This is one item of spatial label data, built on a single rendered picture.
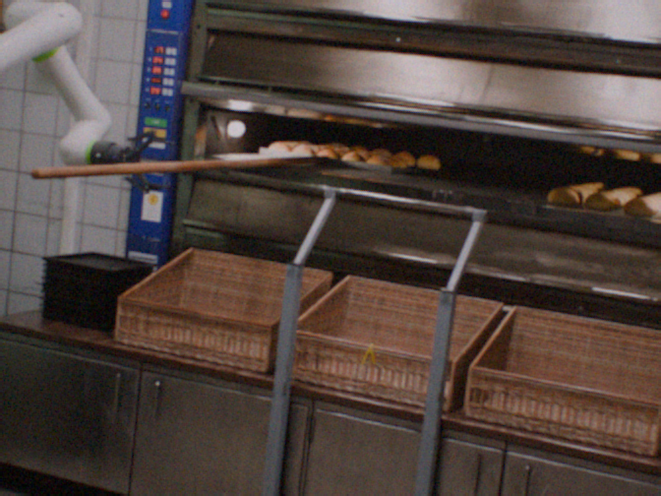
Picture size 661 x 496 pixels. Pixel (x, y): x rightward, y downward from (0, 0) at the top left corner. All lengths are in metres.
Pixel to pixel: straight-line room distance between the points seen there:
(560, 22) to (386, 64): 0.60
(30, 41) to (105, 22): 1.04
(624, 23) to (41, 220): 2.27
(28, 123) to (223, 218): 0.90
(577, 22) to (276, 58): 1.05
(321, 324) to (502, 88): 0.96
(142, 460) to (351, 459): 0.73
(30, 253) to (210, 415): 1.27
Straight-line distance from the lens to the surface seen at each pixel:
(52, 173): 3.38
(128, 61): 4.79
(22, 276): 5.09
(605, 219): 4.14
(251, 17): 4.56
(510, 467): 3.75
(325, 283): 4.35
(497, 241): 4.24
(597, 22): 4.15
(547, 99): 4.17
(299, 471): 3.99
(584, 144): 4.00
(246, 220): 4.55
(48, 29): 3.88
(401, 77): 4.33
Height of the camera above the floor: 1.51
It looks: 7 degrees down
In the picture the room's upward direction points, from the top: 6 degrees clockwise
